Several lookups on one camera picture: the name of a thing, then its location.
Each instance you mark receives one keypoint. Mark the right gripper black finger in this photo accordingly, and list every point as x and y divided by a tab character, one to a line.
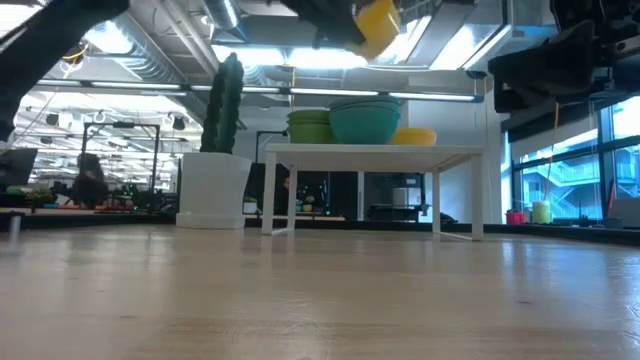
522	99
520	70

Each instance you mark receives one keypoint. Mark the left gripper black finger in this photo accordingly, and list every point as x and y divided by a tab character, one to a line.
351	32

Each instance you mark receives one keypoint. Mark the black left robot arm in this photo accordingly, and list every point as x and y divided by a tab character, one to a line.
50	45

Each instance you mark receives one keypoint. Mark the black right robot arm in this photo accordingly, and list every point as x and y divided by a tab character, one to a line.
575	12

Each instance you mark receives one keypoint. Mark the long linear ceiling light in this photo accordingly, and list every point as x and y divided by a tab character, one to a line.
330	92

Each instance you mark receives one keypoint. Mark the yellow-green container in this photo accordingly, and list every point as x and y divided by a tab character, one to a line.
541	212

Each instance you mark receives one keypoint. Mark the red container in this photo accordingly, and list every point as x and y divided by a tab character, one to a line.
515	217

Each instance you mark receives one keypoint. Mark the white perforated metal rack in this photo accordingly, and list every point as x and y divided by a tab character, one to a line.
375	157

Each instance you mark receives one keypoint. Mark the green cactus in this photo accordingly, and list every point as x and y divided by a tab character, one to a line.
225	105

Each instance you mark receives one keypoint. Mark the white cabinet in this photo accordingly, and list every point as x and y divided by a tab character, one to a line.
405	196

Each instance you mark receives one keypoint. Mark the person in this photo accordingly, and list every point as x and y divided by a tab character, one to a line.
285	192
90	182

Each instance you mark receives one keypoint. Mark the black hanging spotlight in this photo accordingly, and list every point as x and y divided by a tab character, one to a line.
52	119
179	123

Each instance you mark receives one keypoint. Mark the white hexagonal plant pot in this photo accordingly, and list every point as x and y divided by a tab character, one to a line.
212	190

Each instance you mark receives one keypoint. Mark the black monitor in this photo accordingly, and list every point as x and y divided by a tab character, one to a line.
17	167

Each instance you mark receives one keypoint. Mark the grey rectangular air duct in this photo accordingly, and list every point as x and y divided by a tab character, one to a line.
260	32

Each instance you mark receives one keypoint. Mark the grey sloped air duct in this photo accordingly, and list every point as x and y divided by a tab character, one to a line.
450	40

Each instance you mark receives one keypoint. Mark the silver round air duct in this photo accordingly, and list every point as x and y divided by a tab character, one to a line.
222	12

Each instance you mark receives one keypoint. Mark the black metal stand frame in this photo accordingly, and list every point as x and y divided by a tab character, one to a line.
270	132
122	124

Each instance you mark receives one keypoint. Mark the black aluminium table frame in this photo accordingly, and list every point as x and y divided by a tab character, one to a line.
550	231

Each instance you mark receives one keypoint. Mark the silver spiral air duct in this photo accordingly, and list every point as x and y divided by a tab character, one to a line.
150	67

